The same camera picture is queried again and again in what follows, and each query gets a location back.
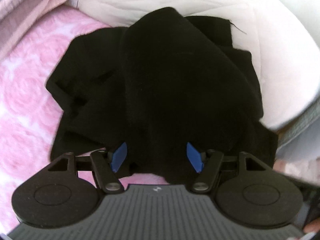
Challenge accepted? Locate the black garment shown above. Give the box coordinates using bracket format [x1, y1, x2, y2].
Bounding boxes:
[46, 7, 278, 184]

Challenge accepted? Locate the white quilted duvet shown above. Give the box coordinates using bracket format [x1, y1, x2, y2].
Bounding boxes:
[69, 0, 319, 129]

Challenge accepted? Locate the grey fabric at right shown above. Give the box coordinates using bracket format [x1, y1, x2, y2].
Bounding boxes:
[277, 99, 319, 161]

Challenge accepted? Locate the pink rose fleece blanket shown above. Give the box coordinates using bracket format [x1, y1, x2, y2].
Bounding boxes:
[0, 6, 171, 233]

